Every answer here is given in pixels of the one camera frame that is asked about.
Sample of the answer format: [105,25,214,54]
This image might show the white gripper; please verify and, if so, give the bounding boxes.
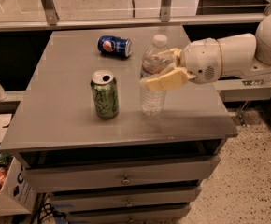
[140,38,222,91]

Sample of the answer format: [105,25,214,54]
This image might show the clear plastic water bottle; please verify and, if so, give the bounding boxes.
[140,35,173,116]

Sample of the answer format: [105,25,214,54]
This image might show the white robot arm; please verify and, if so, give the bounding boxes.
[140,15,271,91]

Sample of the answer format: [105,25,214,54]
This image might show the blue Pepsi can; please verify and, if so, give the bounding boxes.
[97,35,132,58]

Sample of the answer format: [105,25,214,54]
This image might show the green soda can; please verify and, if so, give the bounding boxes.
[91,70,119,119]

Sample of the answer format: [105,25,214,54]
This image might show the grey drawer cabinet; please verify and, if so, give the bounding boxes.
[0,25,239,224]

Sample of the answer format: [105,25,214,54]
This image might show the bottom grey drawer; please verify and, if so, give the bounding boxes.
[67,204,190,224]

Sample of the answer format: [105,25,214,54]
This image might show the grey drawer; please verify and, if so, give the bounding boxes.
[67,204,190,224]
[50,186,201,212]
[22,155,220,193]

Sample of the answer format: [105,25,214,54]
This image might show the top grey drawer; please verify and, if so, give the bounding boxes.
[22,155,220,193]

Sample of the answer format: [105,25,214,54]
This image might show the middle grey drawer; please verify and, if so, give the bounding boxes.
[50,186,201,212]

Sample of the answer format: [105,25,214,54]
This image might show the white cardboard box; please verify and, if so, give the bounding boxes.
[0,159,37,216]

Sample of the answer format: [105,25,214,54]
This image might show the metal frame rail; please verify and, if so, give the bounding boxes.
[0,0,271,31]

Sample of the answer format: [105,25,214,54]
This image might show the black cables on floor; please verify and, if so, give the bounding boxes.
[29,192,71,224]

